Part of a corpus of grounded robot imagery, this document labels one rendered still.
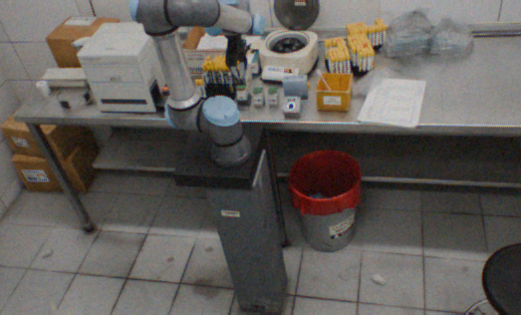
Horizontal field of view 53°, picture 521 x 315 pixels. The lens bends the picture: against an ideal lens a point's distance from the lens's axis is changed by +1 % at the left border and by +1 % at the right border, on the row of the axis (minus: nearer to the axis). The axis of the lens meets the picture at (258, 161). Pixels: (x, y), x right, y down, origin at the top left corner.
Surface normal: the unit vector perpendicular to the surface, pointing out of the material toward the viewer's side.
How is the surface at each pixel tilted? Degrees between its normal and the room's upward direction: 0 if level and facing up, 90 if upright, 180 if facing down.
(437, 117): 0
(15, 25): 90
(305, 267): 0
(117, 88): 90
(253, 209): 90
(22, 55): 90
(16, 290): 0
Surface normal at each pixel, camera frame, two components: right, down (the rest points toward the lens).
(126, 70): -0.20, 0.68
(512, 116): -0.14, -0.73
